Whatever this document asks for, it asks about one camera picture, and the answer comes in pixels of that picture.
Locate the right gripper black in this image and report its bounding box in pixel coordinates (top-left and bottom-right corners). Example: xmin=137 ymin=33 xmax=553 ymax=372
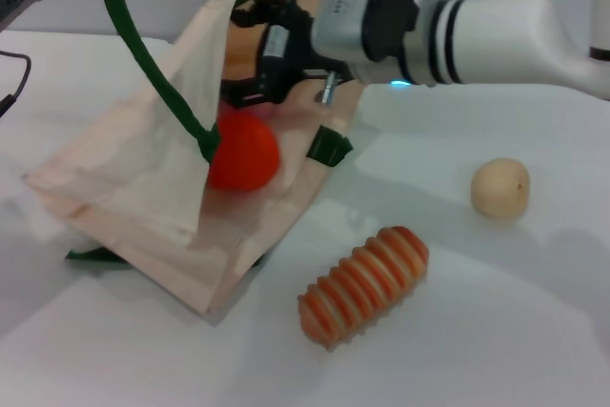
xmin=219 ymin=0 xmax=354 ymax=109

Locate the orange toy fruit with stem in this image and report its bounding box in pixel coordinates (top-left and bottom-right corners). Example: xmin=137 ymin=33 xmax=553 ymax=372
xmin=207 ymin=113 xmax=281 ymax=193

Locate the cream handbag with green handles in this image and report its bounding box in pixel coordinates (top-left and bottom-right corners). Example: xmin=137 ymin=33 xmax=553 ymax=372
xmin=21 ymin=0 xmax=356 ymax=317

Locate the orange striped toy bread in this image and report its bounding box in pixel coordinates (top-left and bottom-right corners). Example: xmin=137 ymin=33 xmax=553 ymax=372
xmin=297 ymin=225 xmax=430 ymax=350

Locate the beige round toy fruit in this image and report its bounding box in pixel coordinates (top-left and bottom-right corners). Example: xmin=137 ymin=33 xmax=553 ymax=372
xmin=470 ymin=157 xmax=532 ymax=222

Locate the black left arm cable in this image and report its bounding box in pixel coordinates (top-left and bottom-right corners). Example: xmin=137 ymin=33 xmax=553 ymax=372
xmin=0 ymin=49 xmax=32 ymax=117

